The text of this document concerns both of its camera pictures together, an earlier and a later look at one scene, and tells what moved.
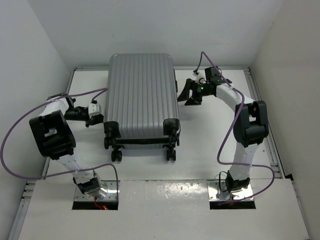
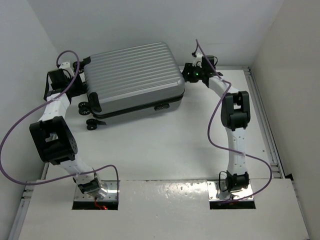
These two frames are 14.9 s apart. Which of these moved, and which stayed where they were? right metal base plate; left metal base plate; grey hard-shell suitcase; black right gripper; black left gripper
Moved: black right gripper; grey hard-shell suitcase; black left gripper
Stayed: right metal base plate; left metal base plate
